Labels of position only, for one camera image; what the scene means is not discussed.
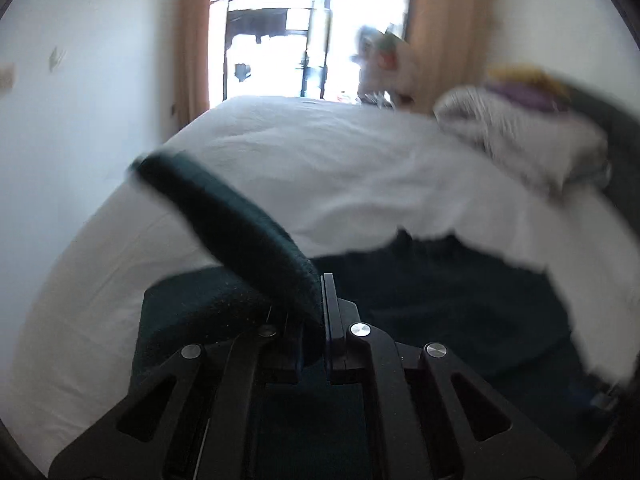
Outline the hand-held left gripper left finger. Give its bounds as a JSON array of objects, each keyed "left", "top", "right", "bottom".
[{"left": 47, "top": 316, "right": 307, "bottom": 480}]

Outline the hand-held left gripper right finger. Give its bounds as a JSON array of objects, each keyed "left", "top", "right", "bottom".
[{"left": 321, "top": 272, "right": 577, "bottom": 480}]

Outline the dark green garment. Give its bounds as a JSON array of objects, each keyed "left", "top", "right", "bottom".
[{"left": 127, "top": 151, "right": 616, "bottom": 480}]

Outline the bed with white sheet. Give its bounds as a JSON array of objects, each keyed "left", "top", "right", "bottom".
[{"left": 10, "top": 94, "right": 637, "bottom": 463}]

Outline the crumpled grey-white duvet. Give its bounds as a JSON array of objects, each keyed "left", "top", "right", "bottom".
[{"left": 434, "top": 85, "right": 612, "bottom": 197}]

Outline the glass balcony door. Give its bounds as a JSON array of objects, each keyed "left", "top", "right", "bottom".
[{"left": 209, "top": 0, "right": 417, "bottom": 107}]

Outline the purple and yellow cloth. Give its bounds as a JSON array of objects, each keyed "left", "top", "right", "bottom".
[{"left": 482, "top": 64, "right": 576, "bottom": 112}]

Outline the tan curtain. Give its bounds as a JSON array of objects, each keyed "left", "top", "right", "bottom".
[
  {"left": 174, "top": 0, "right": 237, "bottom": 128},
  {"left": 404, "top": 0, "right": 497, "bottom": 117}
]

